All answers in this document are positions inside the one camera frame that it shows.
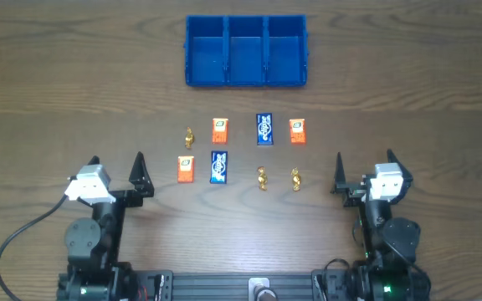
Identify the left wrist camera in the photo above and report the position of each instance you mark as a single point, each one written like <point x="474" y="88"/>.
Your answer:
<point x="90" y="184"/>

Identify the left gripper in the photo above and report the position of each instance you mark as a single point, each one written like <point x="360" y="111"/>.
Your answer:
<point x="128" y="198"/>

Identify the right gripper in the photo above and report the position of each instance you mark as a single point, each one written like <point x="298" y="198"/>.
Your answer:
<point x="354" y="194"/>

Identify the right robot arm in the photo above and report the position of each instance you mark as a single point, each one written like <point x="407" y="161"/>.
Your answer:
<point x="400" y="236"/>

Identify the blue tray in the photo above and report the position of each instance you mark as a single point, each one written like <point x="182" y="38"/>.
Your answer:
<point x="245" y="79"/>

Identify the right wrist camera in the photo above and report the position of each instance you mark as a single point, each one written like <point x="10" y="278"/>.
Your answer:
<point x="386" y="182"/>

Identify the blue candy pack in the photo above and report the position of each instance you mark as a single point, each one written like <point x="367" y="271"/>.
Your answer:
<point x="218" y="167"/>
<point x="264" y="129"/>

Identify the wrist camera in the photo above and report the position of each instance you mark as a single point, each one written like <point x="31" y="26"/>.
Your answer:
<point x="386" y="182"/>
<point x="90" y="184"/>

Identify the orange candy box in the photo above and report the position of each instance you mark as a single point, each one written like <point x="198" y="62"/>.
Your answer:
<point x="220" y="133"/>
<point x="186" y="170"/>
<point x="297" y="133"/>

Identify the gold wrapped candy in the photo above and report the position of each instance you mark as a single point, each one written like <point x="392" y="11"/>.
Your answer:
<point x="262" y="179"/>
<point x="189" y="139"/>
<point x="295" y="180"/>

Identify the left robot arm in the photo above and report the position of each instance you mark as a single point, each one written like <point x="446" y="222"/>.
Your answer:
<point x="98" y="238"/>

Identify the mounting rail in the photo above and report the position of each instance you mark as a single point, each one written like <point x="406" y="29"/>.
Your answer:
<point x="224" y="286"/>

